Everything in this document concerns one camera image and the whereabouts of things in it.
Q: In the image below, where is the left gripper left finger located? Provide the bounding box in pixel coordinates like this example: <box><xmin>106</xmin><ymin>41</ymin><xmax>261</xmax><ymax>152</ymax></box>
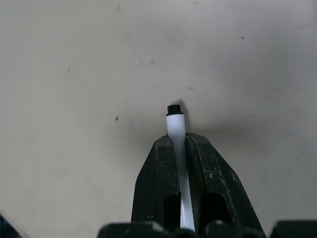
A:
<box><xmin>130</xmin><ymin>135</ymin><xmax>183</xmax><ymax>230</ymax></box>

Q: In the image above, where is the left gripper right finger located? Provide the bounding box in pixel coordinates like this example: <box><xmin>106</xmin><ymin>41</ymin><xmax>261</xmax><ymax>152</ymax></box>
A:
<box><xmin>184</xmin><ymin>132</ymin><xmax>261</xmax><ymax>230</ymax></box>

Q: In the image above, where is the white marker with black cap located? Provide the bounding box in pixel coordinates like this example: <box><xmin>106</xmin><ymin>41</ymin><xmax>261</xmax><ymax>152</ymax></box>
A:
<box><xmin>165</xmin><ymin>105</ymin><xmax>198</xmax><ymax>232</ymax></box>

